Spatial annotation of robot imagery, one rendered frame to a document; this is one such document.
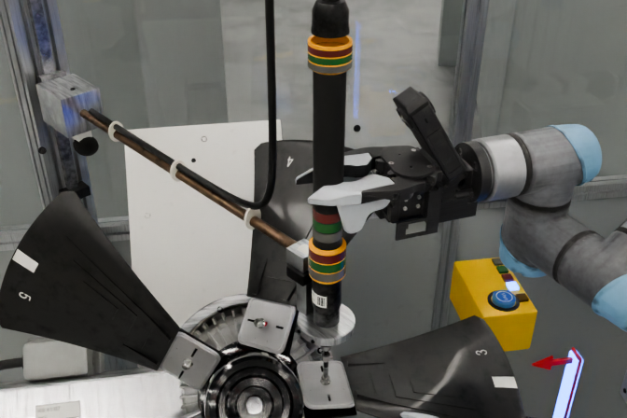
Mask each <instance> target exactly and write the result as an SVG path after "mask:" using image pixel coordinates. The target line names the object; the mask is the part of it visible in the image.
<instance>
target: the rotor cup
mask: <svg viewBox="0 0 627 418"><path fill-rule="evenodd" d="M219 351H220V352H221V353H223V354H224V355H223V356H222V358H221V359H220V361H219V363H218V364H217V366H216V368H215V369H214V371H213V372H212V374H211V376H210V377H209V379H208V380H207V382H206V383H205V385H204V386H203V388H202V389H201V390H200V389H199V390H198V406H199V411H200V414H201V417H202V418H302V416H303V410H304V398H303V393H302V389H301V386H300V382H299V380H298V376H297V371H296V367H297V365H298V364H297V362H296V361H295V360H294V358H293V357H292V356H291V355H289V356H284V355H277V354H274V353H270V352H267V351H263V350H260V349H257V348H254V347H250V346H247V345H243V344H240V343H239V341H234V342H232V343H230V344H228V345H226V346H224V347H223V348H221V349H220V350H219ZM262 352H263V353H267V354H268V355H263V354H262ZM213 374H214V377H213V379H212V381H211V382H210V379H211V377H212V376H213ZM251 397H259V398H260V399H261V400H262V402H263V409H262V411H261V412H260V413H259V414H250V413H249V412H248V411H247V409H246V402H247V400H248V399H249V398H251Z"/></svg>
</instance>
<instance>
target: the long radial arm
mask: <svg viewBox="0 0 627 418"><path fill-rule="evenodd" d="M182 384H184V383H182V382H181V381H179V380H177V379H176V378H175V377H173V376H172V375H170V374H168V373H167V372H165V371H163V370H162V369H161V368H159V369H158V370H153V369H149V368H147V367H142V368H133V369H117V370H109V371H104V372H102V373H100V374H95V375H92V376H89V377H86V376H77V377H69V378H61V379H52V380H44V381H35V382H29V381H26V380H24V381H16V382H7V383H0V418H178V417H180V416H182V415H185V414H187V411H186V409H181V408H180V407H181V406H183V405H185V403H184V399H183V398H179V397H180V396H183V395H184V392H183V389H184V388H179V386H180V385H182Z"/></svg>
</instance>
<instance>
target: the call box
mask: <svg viewBox="0 0 627 418"><path fill-rule="evenodd" d="M508 270H509V269H508ZM509 273H510V274H511V275H512V277H513V279H514V281H513V282H516V283H517V285H518V286H519V290H509V289H508V287H507V285H506V283H507V282H504V280H503V279H502V277H501V274H499V272H498V270H497V269H496V266H495V265H494V263H493V262H492V259H491V258H483V259H473V260H464V261H455V263H454V264H453V277H452V284H451V292H450V299H451V301H452V303H453V306H454V308H455V310H456V311H457V313H458V315H459V318H460V320H463V319H466V318H469V317H470V316H473V315H476V316H478V317H480V318H482V319H484V321H485V322H486V323H487V324H488V326H489V327H490V329H491V330H492V332H493V333H494V334H495V336H496V338H497V339H498V341H499V343H500V345H501V346H502V348H503V350H504V352H506V351H515V350H523V349H528V348H530V345H531V340H532V336H533V332H534V327H535V322H536V315H537V310H536V308H535V306H534V304H533V303H532V301H531V300H530V299H529V298H528V299H529V301H526V302H519V301H518V299H517V298H516V294H521V293H525V291H524V290H523V288H522V286H521V284H520V283H519V281H518V280H517V278H516V277H515V275H514V273H513V272H512V271H510V270H509ZM497 290H509V291H510V292H511V293H512V294H513V295H514V296H515V298H516V301H515V305H514V306H513V307H511V308H501V307H498V306H496V305H495V304H493V302H492V296H493V294H494V292H495V291H497ZM525 294H526V293H525ZM526 296H527V294H526ZM527 297H528V296H527Z"/></svg>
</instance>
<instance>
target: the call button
mask: <svg viewBox="0 0 627 418"><path fill-rule="evenodd" d="M515 301H516V298H515V296H514V295H513V294H512V293H511V292H510V291H509V290H497V291H495V292H494V294H493V296H492V302H493V304H495V305H496V306H498V307H501V308H511V307H513V306H514V305H515Z"/></svg>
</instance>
